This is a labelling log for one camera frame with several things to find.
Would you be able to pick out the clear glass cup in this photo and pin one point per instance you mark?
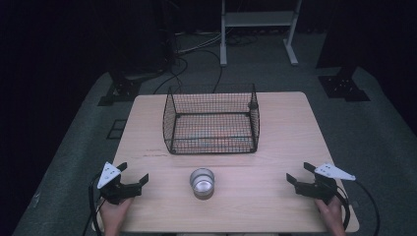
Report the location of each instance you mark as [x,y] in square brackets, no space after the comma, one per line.
[202,183]

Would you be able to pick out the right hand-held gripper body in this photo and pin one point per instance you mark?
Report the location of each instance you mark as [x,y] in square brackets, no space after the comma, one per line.
[319,190]

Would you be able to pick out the person's right hand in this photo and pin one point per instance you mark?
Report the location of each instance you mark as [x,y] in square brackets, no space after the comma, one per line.
[331,214]

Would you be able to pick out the person's left hand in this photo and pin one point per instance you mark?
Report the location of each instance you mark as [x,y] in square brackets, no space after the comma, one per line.
[114,214]

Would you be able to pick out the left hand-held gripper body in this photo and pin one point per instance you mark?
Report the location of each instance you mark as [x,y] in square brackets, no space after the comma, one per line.
[113,190]

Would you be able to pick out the white metal stand frame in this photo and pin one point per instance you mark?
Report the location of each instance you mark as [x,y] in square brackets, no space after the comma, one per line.
[223,39]

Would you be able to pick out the black stand base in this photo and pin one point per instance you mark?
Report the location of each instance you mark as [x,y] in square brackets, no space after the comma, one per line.
[119,90]
[344,87]

